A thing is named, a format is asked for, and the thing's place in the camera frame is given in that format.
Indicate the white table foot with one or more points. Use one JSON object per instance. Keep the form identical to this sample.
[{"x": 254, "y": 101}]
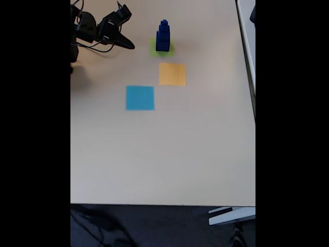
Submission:
[{"x": 231, "y": 216}]

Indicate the largest blue cube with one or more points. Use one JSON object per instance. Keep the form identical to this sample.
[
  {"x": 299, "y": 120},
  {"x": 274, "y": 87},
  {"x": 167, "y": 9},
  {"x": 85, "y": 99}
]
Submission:
[{"x": 162, "y": 46}]

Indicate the green paper square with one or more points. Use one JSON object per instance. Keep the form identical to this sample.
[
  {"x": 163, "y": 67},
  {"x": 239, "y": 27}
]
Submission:
[{"x": 153, "y": 52}]

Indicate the tiny blue cube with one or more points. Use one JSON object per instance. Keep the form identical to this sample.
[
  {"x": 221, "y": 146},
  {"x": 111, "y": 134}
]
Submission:
[{"x": 163, "y": 22}]

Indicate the blue paper square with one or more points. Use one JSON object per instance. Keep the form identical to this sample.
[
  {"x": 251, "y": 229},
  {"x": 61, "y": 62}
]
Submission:
[{"x": 140, "y": 99}]

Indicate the dark object on adjacent table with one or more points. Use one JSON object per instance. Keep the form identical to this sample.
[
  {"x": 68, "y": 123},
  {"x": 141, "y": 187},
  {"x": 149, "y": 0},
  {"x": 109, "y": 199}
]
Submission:
[{"x": 253, "y": 15}]

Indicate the small blue cube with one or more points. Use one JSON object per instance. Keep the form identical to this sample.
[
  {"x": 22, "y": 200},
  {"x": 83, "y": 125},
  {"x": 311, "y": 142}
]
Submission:
[{"x": 164, "y": 28}]

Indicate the orange paper square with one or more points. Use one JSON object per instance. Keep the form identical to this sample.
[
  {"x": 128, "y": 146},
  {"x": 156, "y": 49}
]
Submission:
[{"x": 172, "y": 74}]

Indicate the white adjacent table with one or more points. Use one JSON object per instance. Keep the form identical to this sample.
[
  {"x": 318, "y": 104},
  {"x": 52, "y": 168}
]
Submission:
[{"x": 248, "y": 31}]

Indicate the large blue cube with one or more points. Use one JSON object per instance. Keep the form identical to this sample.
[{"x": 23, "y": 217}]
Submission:
[{"x": 163, "y": 36}]

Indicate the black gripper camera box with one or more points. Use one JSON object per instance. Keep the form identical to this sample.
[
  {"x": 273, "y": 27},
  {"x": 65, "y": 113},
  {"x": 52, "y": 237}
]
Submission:
[{"x": 124, "y": 13}]

